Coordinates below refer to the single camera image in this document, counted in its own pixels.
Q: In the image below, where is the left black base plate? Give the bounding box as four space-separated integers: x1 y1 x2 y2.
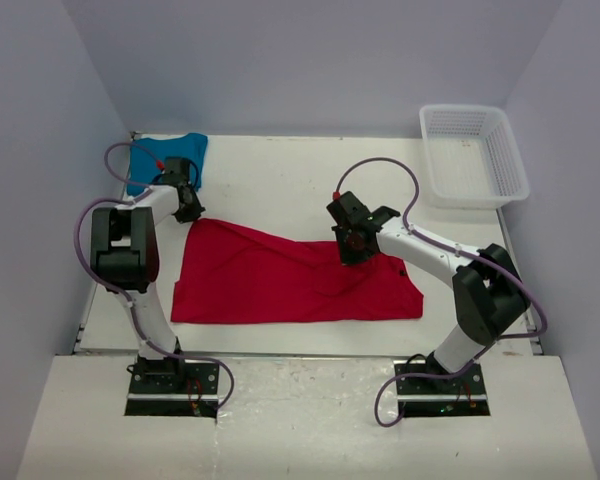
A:
124 357 219 419

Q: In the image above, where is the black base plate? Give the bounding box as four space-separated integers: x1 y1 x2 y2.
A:
124 357 219 419
396 365 490 418

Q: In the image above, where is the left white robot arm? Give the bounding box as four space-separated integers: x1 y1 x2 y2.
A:
88 157 205 393

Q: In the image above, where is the white plastic basket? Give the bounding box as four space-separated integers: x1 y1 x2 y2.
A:
419 104 530 210

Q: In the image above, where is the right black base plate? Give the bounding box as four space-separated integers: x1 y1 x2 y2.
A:
396 365 490 418

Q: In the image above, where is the folded blue t shirt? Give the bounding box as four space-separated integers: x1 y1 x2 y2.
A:
130 133 209 190

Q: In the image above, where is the red t shirt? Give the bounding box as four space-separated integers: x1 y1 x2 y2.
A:
171 219 424 325

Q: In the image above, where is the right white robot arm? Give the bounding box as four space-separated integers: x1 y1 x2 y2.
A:
327 192 530 393

